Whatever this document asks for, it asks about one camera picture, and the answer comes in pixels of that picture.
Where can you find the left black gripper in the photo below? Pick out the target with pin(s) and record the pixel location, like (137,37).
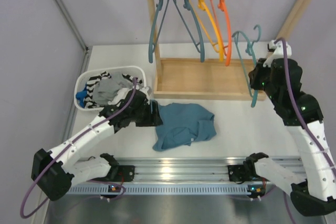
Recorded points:
(151,114)

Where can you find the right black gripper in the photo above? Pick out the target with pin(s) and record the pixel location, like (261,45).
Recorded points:
(254,74)

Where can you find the teal blue tank top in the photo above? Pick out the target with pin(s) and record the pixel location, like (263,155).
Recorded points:
(183,124)

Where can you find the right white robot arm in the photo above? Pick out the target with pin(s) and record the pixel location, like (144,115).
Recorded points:
(314,193)

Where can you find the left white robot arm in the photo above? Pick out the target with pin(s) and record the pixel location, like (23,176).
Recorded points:
(62,167)

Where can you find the orange hanger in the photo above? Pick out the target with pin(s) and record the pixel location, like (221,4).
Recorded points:
(224,50)

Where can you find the wooden clothes rack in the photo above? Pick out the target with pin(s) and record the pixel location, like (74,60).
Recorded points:
(204,79)

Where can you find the white plastic laundry basket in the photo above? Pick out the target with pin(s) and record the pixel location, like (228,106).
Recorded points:
(84,82)

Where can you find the grey garment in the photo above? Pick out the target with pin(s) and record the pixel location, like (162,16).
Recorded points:
(107,89)

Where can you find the black white striped garment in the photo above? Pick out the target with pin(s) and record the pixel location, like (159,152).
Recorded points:
(108,88)

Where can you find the blue garment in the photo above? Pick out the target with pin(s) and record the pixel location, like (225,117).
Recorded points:
(80,96)

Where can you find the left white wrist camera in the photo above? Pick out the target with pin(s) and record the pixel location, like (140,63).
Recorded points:
(146,90)

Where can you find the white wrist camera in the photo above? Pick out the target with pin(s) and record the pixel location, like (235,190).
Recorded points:
(146,90)
(275,51)

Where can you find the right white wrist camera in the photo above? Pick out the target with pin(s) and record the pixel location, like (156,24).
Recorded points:
(275,51)

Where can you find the aluminium mounting rail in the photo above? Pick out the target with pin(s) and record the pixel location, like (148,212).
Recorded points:
(181,176)

